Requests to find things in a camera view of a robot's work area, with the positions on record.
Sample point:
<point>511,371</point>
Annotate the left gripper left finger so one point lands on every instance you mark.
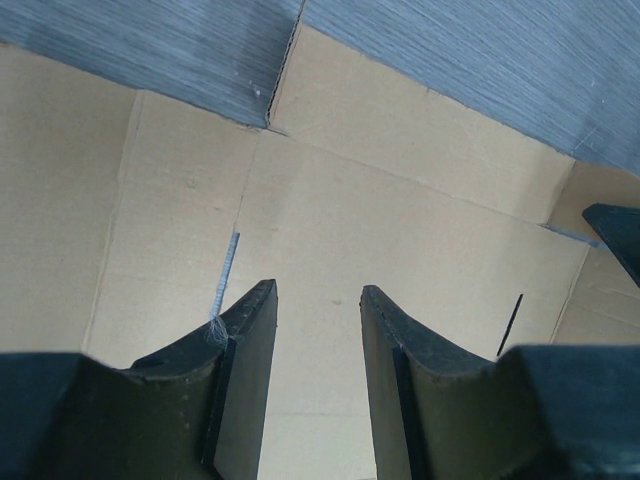
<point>191,410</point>

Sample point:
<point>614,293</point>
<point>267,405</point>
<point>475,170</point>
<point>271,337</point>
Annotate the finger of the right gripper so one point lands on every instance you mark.
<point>618,228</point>

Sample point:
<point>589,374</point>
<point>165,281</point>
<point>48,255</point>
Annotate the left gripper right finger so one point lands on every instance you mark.
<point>438,411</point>

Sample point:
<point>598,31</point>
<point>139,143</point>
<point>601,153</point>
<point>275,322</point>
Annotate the brown cardboard box sheet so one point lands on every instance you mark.
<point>117,206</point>

